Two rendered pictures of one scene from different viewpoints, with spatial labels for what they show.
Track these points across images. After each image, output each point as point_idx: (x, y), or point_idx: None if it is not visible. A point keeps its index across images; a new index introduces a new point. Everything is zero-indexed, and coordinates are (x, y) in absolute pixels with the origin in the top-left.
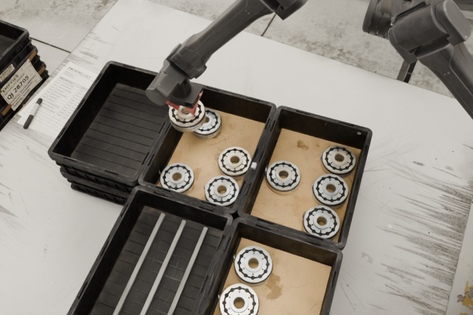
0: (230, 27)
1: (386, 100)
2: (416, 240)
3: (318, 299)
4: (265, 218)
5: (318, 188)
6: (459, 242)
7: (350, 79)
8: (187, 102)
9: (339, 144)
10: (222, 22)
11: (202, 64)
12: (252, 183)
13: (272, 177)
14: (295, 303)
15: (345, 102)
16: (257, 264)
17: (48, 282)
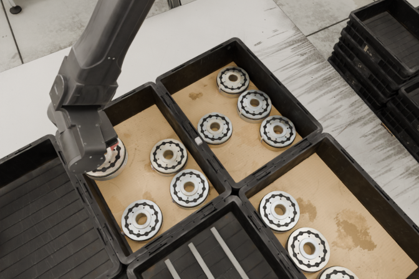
0: None
1: (193, 22)
2: (312, 88)
3: (336, 181)
4: (239, 171)
5: (247, 111)
6: (330, 66)
7: (155, 28)
8: (110, 139)
9: (216, 70)
10: None
11: (120, 71)
12: (214, 155)
13: (210, 137)
14: (330, 201)
15: (171, 46)
16: (278, 207)
17: None
